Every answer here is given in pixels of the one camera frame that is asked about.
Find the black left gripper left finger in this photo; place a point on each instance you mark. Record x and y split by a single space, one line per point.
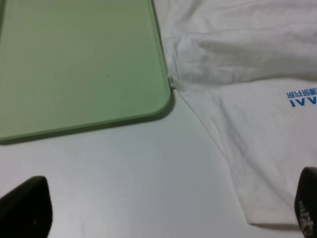
26 211

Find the light green plastic tray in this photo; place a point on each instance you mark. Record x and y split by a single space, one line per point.
72 65

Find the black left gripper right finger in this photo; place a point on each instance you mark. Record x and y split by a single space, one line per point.
305 203

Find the white short sleeve t-shirt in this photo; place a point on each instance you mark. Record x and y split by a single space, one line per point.
248 70

